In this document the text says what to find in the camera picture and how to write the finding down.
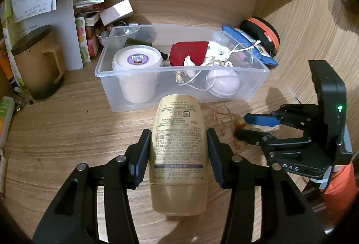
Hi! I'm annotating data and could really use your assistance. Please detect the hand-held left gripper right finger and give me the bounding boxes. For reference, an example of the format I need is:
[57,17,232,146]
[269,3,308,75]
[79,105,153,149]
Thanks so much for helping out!
[206,128,327,244]

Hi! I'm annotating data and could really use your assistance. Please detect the small glass bowl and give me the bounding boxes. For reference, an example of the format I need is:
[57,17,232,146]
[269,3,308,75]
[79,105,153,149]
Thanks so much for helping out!
[95,24,141,46]

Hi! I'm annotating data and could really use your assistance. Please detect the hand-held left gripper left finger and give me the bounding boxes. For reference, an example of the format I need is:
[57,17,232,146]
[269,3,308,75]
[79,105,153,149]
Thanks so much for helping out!
[33,128,152,244]

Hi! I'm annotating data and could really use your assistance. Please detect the gold lotion bottle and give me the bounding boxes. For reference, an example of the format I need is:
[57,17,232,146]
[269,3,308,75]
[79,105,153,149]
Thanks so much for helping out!
[148,94,209,216]

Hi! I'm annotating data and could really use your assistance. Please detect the wooden desk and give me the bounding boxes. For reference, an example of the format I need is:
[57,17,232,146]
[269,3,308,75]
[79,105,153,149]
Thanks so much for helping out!
[0,0,359,244]

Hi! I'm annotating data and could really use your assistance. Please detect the small white box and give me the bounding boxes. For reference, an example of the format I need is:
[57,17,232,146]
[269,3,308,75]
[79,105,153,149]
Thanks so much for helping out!
[99,0,134,26]

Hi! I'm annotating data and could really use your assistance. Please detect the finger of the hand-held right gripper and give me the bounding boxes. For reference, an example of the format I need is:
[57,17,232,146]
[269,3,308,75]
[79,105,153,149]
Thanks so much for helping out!
[244,104,323,132]
[235,129,333,177]

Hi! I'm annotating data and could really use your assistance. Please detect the blue pouch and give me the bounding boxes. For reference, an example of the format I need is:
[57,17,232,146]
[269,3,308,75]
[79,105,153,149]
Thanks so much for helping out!
[221,25,279,66]

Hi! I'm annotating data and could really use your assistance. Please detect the red pouch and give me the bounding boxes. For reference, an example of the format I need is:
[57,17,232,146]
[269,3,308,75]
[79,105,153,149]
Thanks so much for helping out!
[169,41,209,66]

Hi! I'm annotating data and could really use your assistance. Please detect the clear plastic box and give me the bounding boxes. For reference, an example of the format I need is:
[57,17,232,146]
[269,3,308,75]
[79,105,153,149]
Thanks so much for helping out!
[94,24,270,112]

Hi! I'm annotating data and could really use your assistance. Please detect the white jar purple label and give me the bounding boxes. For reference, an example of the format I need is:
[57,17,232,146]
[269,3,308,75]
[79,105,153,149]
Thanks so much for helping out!
[112,46,164,103]

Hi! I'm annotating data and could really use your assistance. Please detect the dark green bottle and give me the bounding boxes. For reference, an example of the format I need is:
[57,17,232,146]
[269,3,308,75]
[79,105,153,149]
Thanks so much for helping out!
[124,37,169,62]

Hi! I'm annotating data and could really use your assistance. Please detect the fruit print box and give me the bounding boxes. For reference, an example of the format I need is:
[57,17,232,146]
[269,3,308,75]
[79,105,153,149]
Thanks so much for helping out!
[75,16,92,63]

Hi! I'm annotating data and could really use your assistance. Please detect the brown mug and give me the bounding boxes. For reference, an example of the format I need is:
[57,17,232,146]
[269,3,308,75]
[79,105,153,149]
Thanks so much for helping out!
[11,26,66,100]

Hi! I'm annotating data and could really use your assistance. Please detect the white green tube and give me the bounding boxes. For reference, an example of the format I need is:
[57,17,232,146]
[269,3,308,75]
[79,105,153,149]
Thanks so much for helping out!
[0,0,26,87]

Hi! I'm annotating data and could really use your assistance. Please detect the person's right forearm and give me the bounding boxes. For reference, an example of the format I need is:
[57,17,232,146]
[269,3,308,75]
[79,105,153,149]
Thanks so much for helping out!
[322,161,359,213]

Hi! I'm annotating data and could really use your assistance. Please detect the pink round case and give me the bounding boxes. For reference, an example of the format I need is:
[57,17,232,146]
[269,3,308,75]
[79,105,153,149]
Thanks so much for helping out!
[206,68,241,99]

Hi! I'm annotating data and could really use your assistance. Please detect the black orange round case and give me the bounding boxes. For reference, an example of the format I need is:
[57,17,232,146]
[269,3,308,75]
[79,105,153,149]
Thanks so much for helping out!
[240,17,280,58]

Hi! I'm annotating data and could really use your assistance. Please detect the small white figurine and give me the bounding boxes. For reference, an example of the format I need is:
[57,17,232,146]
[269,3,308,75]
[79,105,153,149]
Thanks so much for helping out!
[184,55,196,77]

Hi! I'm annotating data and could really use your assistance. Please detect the red thread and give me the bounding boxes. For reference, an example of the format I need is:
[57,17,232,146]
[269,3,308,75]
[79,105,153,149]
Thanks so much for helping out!
[208,105,247,149]

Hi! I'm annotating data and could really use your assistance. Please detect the white drawstring pouch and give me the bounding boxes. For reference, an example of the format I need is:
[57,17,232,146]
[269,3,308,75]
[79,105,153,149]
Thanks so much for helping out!
[179,40,263,91]

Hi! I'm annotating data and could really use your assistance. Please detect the white file holder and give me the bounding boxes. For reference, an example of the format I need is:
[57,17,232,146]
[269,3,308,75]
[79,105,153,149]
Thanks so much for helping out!
[0,0,84,70]

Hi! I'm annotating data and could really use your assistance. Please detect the orange tube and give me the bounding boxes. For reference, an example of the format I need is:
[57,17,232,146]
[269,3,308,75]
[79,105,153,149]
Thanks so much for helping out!
[0,39,13,82]

